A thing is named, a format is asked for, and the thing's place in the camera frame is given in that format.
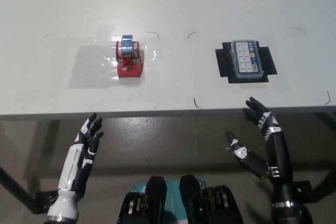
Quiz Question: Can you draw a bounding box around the black table leg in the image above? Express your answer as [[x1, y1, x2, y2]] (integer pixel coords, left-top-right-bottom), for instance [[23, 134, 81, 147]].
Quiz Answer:
[[0, 166, 37, 214], [309, 166, 336, 204]]

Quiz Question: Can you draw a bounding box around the black and teal robot body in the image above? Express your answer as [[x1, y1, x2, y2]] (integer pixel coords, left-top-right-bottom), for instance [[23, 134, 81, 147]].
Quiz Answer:
[[117, 174, 244, 224]]

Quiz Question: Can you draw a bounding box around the grey translucent film sheet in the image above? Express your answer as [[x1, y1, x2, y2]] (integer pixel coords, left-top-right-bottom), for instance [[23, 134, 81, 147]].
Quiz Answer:
[[68, 45, 144, 90]]

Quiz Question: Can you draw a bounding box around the blue clear screw box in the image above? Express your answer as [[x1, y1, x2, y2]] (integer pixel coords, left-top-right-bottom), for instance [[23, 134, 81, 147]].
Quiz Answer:
[[230, 39, 265, 78]]

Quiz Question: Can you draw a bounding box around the white and black left hand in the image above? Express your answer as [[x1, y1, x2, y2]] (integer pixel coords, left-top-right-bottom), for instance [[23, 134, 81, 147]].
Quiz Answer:
[[58, 112, 104, 198]]

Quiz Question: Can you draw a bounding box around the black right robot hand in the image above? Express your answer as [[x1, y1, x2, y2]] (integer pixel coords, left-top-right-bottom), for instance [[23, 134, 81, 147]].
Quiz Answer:
[[225, 96, 295, 183]]

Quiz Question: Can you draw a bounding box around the red tape dispenser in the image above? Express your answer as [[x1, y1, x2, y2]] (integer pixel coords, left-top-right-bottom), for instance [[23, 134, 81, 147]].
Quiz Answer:
[[114, 34, 144, 79]]

